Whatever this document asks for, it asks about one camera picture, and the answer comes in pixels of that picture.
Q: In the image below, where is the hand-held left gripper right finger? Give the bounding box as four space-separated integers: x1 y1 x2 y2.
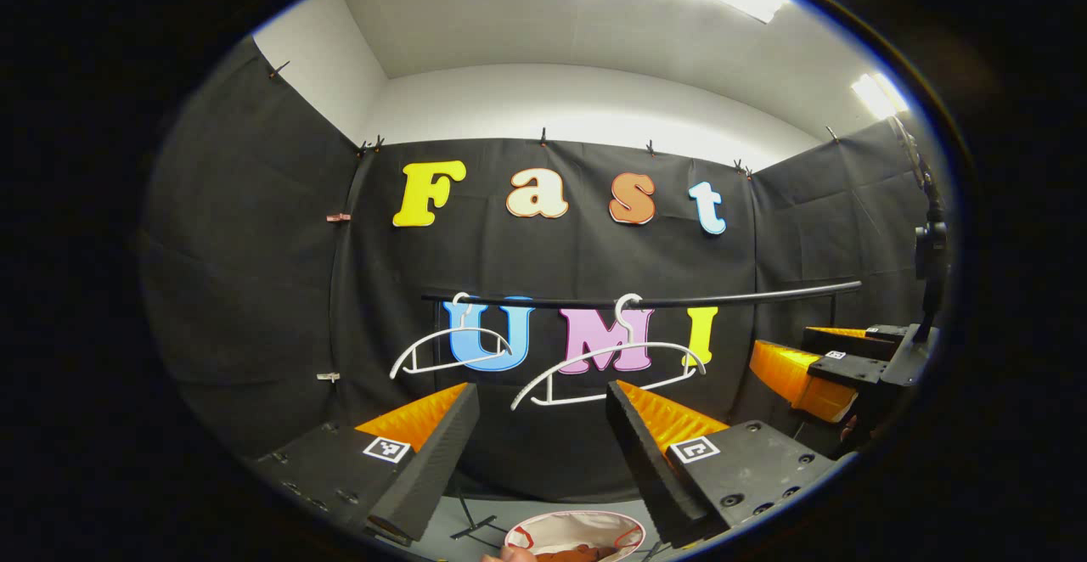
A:
605 379 843 549

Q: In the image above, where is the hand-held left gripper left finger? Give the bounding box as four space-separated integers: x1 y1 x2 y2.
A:
249 381 482 544

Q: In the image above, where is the white pink-rimmed laundry hamper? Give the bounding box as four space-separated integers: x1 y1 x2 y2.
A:
504 509 647 562

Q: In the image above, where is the orange corduroy jacket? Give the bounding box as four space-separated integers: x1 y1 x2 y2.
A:
537 545 619 562

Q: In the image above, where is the white plastic hanger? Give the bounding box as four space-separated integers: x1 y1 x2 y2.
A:
388 291 514 380
510 293 708 412

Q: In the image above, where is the black clothes rack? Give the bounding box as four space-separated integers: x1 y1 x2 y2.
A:
422 280 863 542

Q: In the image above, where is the black backdrop cloth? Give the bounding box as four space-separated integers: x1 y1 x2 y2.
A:
140 36 943 503

